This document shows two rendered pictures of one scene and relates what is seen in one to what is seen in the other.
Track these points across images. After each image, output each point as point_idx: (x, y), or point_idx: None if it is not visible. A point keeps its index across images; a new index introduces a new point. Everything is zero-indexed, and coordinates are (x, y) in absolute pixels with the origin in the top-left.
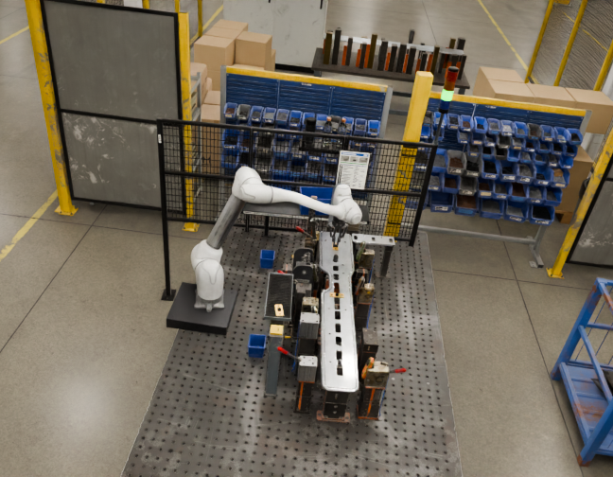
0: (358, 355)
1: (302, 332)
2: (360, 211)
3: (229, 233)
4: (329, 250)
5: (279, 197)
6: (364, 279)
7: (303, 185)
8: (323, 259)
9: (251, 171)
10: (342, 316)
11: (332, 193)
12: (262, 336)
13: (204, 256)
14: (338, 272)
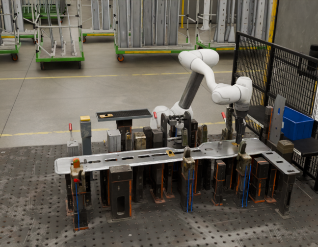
0: (149, 211)
1: (107, 141)
2: (225, 93)
3: (248, 136)
4: (232, 144)
5: (196, 66)
6: (186, 149)
7: (292, 108)
8: (214, 143)
9: (204, 49)
10: (144, 158)
11: (274, 104)
12: None
13: (172, 108)
14: (204, 150)
